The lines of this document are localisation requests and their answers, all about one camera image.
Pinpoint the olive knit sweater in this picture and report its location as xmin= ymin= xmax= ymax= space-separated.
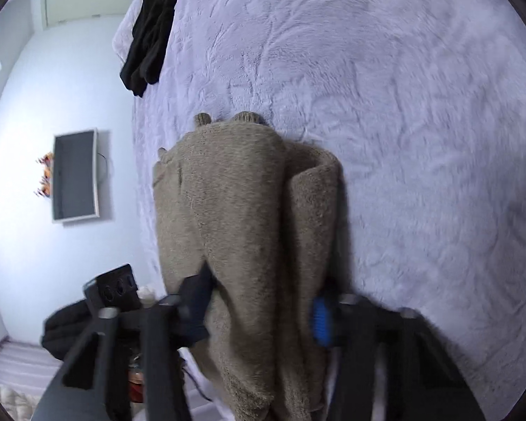
xmin=153 ymin=112 xmax=349 ymax=421

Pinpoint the white fluffy cloth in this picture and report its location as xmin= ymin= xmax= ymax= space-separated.
xmin=0 ymin=383 xmax=42 ymax=421

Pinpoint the television cable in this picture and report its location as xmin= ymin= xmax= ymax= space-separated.
xmin=97 ymin=153 xmax=114 ymax=182

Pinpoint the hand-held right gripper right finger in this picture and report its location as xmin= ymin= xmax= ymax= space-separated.
xmin=310 ymin=289 xmax=487 ymax=421

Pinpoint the red jar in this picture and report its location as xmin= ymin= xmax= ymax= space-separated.
xmin=128 ymin=362 xmax=149 ymax=404

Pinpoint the lilac plush blanket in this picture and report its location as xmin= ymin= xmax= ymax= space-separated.
xmin=112 ymin=0 xmax=526 ymax=421

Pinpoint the person's left forearm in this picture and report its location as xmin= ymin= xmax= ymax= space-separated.
xmin=41 ymin=300 xmax=115 ymax=362

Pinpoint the black garment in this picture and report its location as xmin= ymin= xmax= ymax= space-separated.
xmin=120 ymin=0 xmax=194 ymax=98

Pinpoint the orange flower decoration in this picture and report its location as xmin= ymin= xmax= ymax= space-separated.
xmin=34 ymin=153 xmax=54 ymax=200

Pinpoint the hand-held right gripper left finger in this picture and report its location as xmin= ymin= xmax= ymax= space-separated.
xmin=33 ymin=265 xmax=215 ymax=421

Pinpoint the wall television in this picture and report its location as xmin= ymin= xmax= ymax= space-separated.
xmin=51 ymin=128 xmax=101 ymax=224

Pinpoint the striped rug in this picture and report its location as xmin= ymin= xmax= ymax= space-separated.
xmin=0 ymin=340 xmax=64 ymax=390

